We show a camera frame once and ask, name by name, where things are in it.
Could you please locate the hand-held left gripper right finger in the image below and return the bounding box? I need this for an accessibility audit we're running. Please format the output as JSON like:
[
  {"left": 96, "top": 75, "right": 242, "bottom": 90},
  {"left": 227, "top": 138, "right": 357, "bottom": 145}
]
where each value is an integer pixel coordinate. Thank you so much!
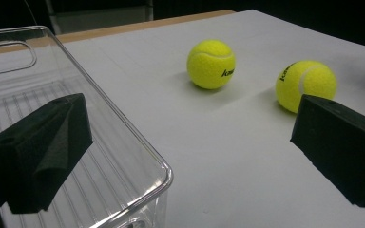
[{"left": 290, "top": 93, "right": 365, "bottom": 208}]

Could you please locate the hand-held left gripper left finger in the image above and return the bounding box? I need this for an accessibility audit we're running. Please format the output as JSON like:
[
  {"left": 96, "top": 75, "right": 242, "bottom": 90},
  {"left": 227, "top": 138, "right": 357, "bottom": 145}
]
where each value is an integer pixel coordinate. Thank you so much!
[{"left": 0, "top": 92, "right": 94, "bottom": 215}]

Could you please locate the yellow tennis ball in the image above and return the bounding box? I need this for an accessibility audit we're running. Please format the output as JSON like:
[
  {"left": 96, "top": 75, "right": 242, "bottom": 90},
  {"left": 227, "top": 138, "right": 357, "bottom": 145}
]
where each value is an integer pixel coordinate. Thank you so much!
[
  {"left": 275, "top": 60, "right": 338, "bottom": 114},
  {"left": 186, "top": 39, "right": 237, "bottom": 90}
]

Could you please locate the clear plastic storage bin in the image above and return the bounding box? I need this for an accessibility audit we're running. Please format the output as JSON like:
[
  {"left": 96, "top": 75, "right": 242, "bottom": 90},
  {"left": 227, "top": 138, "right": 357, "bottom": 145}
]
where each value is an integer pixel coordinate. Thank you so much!
[{"left": 0, "top": 25, "right": 174, "bottom": 228}]

